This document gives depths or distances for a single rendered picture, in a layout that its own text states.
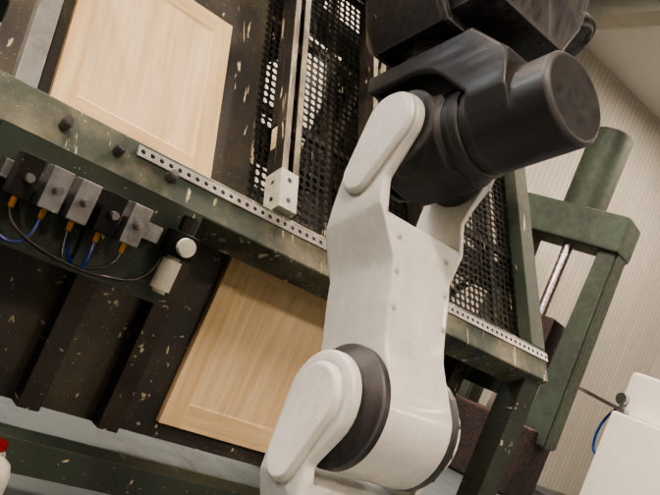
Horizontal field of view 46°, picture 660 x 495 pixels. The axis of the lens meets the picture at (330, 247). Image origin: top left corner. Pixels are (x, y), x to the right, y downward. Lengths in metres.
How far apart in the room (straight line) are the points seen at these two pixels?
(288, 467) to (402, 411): 0.14
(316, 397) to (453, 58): 0.44
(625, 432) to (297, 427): 6.25
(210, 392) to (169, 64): 0.93
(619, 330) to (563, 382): 2.72
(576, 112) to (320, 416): 0.43
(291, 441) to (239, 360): 1.47
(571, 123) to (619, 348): 8.40
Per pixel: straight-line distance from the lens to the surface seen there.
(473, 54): 0.97
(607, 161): 6.98
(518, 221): 3.08
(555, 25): 1.09
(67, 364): 2.17
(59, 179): 1.68
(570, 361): 6.57
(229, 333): 2.30
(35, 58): 1.89
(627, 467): 6.99
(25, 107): 1.80
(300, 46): 2.46
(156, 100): 2.05
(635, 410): 7.19
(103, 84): 1.98
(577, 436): 9.11
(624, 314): 9.19
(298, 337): 2.42
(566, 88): 0.91
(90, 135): 1.84
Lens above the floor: 0.70
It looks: 5 degrees up
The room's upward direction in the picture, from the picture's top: 24 degrees clockwise
